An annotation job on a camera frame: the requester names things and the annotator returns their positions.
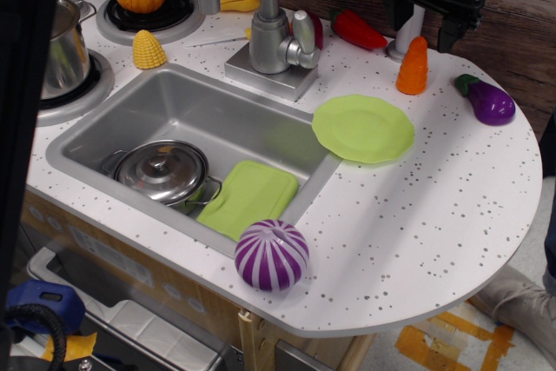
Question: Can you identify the black stove burner right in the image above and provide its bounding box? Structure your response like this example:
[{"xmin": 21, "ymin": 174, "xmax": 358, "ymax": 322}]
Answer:
[{"xmin": 96, "ymin": 0, "xmax": 205, "ymax": 46}]

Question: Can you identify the white pole with base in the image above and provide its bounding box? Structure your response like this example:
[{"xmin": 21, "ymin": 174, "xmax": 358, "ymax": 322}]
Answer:
[{"xmin": 387, "ymin": 5, "xmax": 426, "ymax": 63}]

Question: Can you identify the red toy pepper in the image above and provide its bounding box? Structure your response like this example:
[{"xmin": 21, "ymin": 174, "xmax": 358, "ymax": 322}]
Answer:
[{"xmin": 329, "ymin": 9, "xmax": 387, "ymax": 50}]

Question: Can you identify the grey shoe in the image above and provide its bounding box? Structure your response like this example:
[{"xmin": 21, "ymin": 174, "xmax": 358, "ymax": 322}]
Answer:
[{"xmin": 471, "ymin": 266, "xmax": 555, "ymax": 366}]

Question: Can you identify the blue clamp tool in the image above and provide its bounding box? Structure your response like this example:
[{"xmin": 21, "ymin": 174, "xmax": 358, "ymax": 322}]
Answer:
[{"xmin": 5, "ymin": 279, "xmax": 85, "ymax": 335}]

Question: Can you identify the orange toy carrot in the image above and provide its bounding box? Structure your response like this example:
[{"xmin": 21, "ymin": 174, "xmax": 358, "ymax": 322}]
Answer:
[{"xmin": 396, "ymin": 36, "xmax": 428, "ymax": 95}]

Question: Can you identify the silver toy faucet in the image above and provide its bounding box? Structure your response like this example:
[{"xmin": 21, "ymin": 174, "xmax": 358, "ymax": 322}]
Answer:
[{"xmin": 195, "ymin": 0, "xmax": 322, "ymax": 102}]

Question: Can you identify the purple toy eggplant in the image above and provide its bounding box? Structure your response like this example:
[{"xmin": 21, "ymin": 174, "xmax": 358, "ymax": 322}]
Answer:
[{"xmin": 454, "ymin": 74, "xmax": 516, "ymax": 126}]

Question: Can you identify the light green plastic plate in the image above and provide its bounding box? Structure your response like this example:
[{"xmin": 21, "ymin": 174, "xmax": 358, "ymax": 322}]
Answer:
[{"xmin": 312, "ymin": 95, "xmax": 414, "ymax": 163}]

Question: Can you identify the black foreground post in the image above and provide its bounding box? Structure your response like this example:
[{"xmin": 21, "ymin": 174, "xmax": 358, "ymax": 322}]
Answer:
[{"xmin": 0, "ymin": 0, "xmax": 70, "ymax": 333}]

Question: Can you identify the green cutting board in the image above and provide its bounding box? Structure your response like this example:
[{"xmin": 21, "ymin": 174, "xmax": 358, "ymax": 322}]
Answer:
[{"xmin": 197, "ymin": 160, "xmax": 299, "ymax": 242}]

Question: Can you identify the small steel pot with lid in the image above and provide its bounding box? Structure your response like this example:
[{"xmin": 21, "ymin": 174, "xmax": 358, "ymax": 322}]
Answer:
[{"xmin": 102, "ymin": 140, "xmax": 222, "ymax": 215}]

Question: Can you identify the tall steel pot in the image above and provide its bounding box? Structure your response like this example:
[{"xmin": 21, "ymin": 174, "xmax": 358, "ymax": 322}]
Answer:
[{"xmin": 41, "ymin": 0, "xmax": 96, "ymax": 100}]

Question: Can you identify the stove burner front left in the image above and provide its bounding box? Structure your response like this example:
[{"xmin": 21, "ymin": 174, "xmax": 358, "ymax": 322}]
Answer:
[{"xmin": 36, "ymin": 50, "xmax": 115, "ymax": 127}]

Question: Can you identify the purple striped toy onion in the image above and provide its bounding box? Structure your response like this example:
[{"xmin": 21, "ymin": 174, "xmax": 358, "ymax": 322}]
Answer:
[{"xmin": 235, "ymin": 219, "xmax": 310, "ymax": 292}]

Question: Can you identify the yellow toy corn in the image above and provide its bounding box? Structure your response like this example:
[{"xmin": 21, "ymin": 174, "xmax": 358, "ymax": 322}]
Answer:
[{"xmin": 132, "ymin": 30, "xmax": 167, "ymax": 70}]

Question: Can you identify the grey toy sink basin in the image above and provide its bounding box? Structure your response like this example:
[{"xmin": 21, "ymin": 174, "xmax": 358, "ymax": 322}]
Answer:
[{"xmin": 46, "ymin": 64, "xmax": 341, "ymax": 256}]

